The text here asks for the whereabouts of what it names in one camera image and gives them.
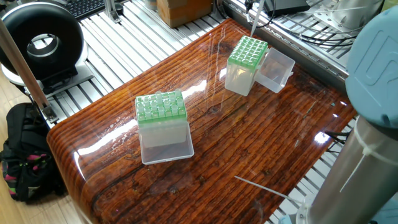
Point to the silver metal bracket post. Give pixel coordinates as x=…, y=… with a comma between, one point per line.
x=114, y=9

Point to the black keyboard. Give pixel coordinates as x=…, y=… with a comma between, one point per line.
x=84, y=7

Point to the thin white plastic strip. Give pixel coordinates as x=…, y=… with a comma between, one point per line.
x=261, y=186

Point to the large clear pipette tip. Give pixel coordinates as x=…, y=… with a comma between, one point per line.
x=254, y=22

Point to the black backpack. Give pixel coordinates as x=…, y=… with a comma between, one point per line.
x=28, y=155

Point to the brown wooden pole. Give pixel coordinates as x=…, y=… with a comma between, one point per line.
x=25, y=74

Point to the cardboard box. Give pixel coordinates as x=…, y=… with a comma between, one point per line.
x=186, y=12

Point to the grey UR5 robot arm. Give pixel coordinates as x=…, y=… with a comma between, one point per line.
x=373, y=62

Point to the clear pipette box green rack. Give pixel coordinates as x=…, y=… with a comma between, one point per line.
x=161, y=118
x=245, y=62

